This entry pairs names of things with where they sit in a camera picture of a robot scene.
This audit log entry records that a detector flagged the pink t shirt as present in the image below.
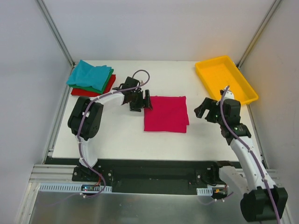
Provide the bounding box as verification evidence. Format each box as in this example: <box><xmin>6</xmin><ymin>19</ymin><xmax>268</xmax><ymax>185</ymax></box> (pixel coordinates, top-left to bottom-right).
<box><xmin>144</xmin><ymin>96</ymin><xmax>190</xmax><ymax>133</ymax></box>

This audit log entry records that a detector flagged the yellow plastic tray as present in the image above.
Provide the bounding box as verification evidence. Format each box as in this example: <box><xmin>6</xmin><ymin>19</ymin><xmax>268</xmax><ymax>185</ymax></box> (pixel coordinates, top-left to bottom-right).
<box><xmin>195</xmin><ymin>56</ymin><xmax>259</xmax><ymax>105</ymax></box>

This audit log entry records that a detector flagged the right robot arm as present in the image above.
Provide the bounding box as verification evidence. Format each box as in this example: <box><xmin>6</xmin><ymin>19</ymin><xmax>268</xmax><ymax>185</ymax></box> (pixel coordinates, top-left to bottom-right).
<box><xmin>194</xmin><ymin>98</ymin><xmax>288</xmax><ymax>223</ymax></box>

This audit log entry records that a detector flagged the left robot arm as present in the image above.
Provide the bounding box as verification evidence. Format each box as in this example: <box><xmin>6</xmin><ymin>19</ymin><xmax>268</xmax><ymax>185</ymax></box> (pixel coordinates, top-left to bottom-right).
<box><xmin>67</xmin><ymin>77</ymin><xmax>153</xmax><ymax>182</ymax></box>

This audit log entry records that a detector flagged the folded green t shirt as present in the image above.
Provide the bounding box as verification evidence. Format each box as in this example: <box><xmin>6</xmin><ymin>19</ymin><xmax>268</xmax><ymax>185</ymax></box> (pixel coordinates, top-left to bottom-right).
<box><xmin>69</xmin><ymin>68</ymin><xmax>114</xmax><ymax>95</ymax></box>

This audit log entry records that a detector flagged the folded teal t shirt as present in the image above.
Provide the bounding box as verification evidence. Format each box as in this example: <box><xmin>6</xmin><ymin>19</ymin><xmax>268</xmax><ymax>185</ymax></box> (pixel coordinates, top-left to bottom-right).
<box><xmin>66</xmin><ymin>59</ymin><xmax>113</xmax><ymax>91</ymax></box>

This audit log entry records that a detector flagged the folded red t shirt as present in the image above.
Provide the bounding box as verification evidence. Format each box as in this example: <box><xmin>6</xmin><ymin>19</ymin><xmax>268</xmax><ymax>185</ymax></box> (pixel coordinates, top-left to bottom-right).
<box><xmin>71</xmin><ymin>74</ymin><xmax>116</xmax><ymax>97</ymax></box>

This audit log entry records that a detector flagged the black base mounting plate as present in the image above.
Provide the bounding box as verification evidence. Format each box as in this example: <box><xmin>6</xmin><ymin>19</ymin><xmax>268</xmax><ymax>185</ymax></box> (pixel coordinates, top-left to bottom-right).
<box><xmin>44</xmin><ymin>156</ymin><xmax>268</xmax><ymax>196</ymax></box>

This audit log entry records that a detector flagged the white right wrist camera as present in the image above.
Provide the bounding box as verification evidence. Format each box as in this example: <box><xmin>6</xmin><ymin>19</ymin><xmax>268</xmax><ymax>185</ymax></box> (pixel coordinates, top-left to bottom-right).
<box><xmin>221</xmin><ymin>85</ymin><xmax>235</xmax><ymax>101</ymax></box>

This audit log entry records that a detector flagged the aluminium right side rail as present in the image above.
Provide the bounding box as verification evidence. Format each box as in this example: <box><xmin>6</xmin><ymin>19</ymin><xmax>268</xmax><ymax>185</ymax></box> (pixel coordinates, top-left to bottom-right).
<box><xmin>236</xmin><ymin>67</ymin><xmax>268</xmax><ymax>164</ymax></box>

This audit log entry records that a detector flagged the aluminium rail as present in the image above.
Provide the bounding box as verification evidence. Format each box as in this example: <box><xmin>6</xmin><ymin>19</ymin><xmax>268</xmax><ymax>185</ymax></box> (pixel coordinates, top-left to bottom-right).
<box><xmin>236</xmin><ymin>67</ymin><xmax>268</xmax><ymax>164</ymax></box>
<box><xmin>42</xmin><ymin>67</ymin><xmax>77</xmax><ymax>164</ymax></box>
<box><xmin>29</xmin><ymin>164</ymin><xmax>283</xmax><ymax>187</ymax></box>

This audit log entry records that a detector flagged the aluminium corner post right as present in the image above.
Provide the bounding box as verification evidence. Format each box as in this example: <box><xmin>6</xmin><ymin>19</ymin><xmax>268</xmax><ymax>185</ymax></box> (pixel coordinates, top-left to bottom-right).
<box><xmin>236</xmin><ymin>0</ymin><xmax>284</xmax><ymax>70</ymax></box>

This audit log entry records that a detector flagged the aluminium corner post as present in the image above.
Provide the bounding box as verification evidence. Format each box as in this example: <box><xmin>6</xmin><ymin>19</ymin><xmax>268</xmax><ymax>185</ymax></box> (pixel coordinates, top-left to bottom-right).
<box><xmin>236</xmin><ymin>0</ymin><xmax>284</xmax><ymax>70</ymax></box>
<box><xmin>35</xmin><ymin>0</ymin><xmax>75</xmax><ymax>68</ymax></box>

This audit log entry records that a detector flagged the white slotted cable duct right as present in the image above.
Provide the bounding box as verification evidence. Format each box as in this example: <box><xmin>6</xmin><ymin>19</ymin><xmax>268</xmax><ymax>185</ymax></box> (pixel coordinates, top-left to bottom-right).
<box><xmin>196</xmin><ymin>187</ymin><xmax>213</xmax><ymax>196</ymax></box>

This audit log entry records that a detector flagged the white slotted cable duct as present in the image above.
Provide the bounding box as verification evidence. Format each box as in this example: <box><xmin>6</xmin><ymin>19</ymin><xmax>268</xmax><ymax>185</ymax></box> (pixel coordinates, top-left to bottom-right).
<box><xmin>196</xmin><ymin>187</ymin><xmax>213</xmax><ymax>196</ymax></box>
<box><xmin>39</xmin><ymin>183</ymin><xmax>112</xmax><ymax>194</ymax></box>

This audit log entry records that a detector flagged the aluminium left side rail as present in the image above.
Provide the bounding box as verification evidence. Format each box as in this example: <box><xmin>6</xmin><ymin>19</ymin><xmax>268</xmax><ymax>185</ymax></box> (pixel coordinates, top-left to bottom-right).
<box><xmin>42</xmin><ymin>67</ymin><xmax>77</xmax><ymax>164</ymax></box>

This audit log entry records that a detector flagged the aluminium corner post left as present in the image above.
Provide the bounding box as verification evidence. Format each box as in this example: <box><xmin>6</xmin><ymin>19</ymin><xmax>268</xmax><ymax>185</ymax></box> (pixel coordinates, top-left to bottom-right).
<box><xmin>35</xmin><ymin>0</ymin><xmax>75</xmax><ymax>68</ymax></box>

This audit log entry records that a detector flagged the aluminium front rail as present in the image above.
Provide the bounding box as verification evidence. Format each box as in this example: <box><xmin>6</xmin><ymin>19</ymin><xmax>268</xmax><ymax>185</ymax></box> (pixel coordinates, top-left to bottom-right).
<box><xmin>29</xmin><ymin>164</ymin><xmax>283</xmax><ymax>187</ymax></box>

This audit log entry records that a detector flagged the white slotted cable duct left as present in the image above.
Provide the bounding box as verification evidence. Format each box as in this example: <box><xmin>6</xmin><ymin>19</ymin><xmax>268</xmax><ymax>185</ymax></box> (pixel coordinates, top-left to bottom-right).
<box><xmin>39</xmin><ymin>183</ymin><xmax>112</xmax><ymax>194</ymax></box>

